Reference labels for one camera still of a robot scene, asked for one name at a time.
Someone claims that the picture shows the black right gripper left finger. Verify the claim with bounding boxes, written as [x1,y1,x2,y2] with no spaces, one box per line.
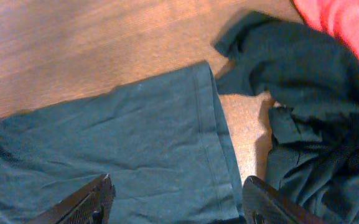
[26,174,116,224]

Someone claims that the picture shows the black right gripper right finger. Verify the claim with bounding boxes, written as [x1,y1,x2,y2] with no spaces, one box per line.
[242,175,324,224]

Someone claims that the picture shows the dark green t-shirt white letters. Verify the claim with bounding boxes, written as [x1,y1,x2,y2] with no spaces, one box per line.
[0,62,244,223]

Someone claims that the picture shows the black garment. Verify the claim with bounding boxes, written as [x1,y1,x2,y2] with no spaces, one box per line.
[215,12,359,223]

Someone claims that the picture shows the red t-shirt white letters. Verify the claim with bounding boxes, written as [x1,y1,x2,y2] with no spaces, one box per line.
[294,0,359,59]

